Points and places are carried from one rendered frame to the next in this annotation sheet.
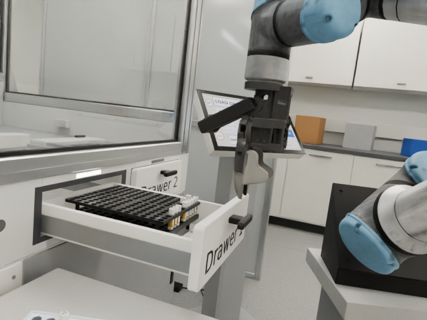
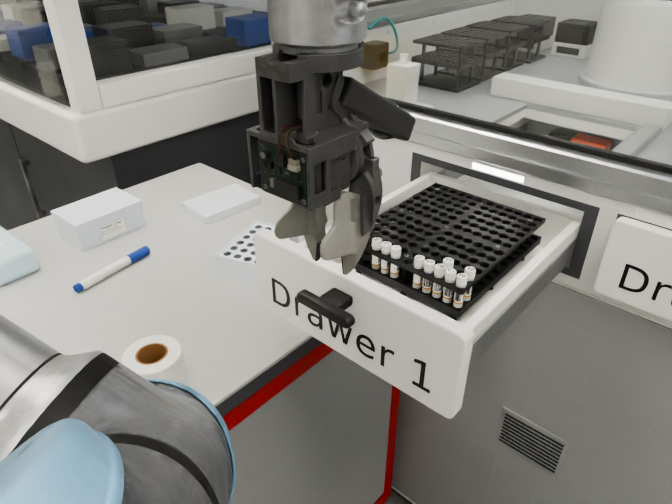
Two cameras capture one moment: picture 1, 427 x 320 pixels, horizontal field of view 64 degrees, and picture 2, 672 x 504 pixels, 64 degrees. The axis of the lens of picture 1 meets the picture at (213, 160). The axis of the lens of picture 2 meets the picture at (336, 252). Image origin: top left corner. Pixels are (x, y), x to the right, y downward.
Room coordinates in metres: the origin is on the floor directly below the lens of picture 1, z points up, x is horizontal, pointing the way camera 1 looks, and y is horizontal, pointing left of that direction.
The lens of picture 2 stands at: (0.81, -0.48, 1.25)
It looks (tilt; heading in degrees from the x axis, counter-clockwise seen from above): 32 degrees down; 113
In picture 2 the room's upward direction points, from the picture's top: straight up
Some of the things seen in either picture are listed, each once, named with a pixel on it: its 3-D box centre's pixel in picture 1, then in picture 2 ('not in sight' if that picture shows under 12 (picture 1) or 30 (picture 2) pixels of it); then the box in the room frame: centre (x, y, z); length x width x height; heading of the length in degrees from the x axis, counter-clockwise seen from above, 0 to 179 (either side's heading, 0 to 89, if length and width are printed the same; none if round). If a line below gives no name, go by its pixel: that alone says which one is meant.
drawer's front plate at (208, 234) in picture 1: (223, 233); (348, 314); (0.64, -0.04, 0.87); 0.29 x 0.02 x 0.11; 161
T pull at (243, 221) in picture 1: (239, 220); (332, 303); (0.63, -0.06, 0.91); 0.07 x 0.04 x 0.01; 161
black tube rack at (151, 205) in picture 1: (136, 214); (444, 247); (0.71, 0.15, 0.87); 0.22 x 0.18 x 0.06; 71
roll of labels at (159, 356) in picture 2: not in sight; (154, 365); (0.41, -0.11, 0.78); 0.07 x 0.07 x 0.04
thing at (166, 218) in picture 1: (180, 211); (401, 260); (0.67, 0.06, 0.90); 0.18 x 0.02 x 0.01; 161
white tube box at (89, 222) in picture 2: not in sight; (100, 217); (0.09, 0.15, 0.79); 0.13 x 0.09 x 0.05; 72
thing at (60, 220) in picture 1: (132, 216); (447, 248); (0.71, 0.16, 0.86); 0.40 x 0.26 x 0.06; 71
